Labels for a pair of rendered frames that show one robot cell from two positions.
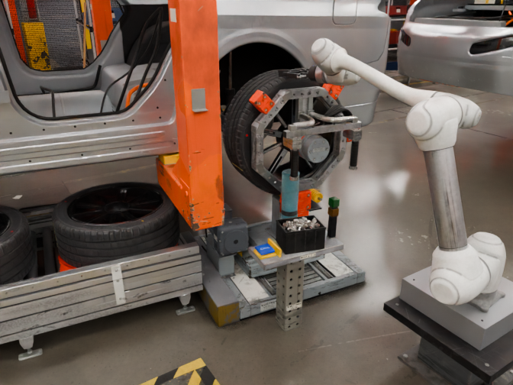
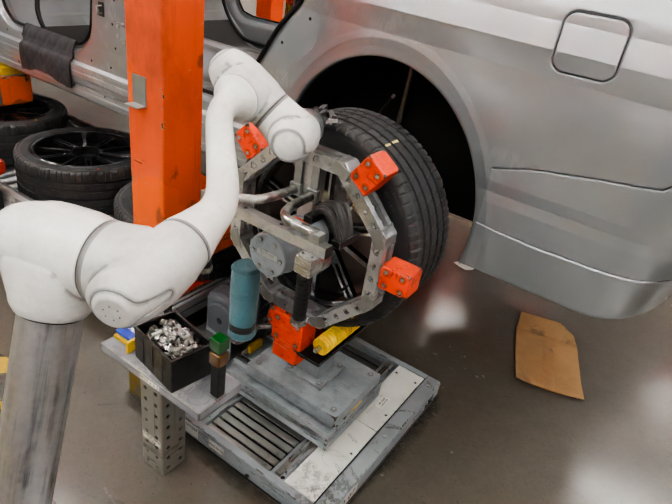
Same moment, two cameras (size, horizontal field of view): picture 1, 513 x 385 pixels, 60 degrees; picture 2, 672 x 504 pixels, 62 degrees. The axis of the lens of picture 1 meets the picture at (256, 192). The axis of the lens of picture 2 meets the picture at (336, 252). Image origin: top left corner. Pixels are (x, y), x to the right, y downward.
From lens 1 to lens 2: 2.12 m
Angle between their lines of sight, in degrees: 50
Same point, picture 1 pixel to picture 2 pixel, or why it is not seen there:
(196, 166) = (137, 179)
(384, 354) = not seen: outside the picture
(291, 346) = (112, 476)
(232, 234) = (215, 307)
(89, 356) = not seen: hidden behind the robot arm
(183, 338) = (101, 368)
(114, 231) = (123, 216)
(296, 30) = (463, 58)
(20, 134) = not seen: hidden behind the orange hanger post
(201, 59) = (142, 35)
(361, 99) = (586, 256)
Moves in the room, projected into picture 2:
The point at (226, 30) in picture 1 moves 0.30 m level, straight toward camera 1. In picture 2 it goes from (342, 24) to (258, 19)
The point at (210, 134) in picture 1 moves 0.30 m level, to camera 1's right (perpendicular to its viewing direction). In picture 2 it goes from (151, 146) to (179, 185)
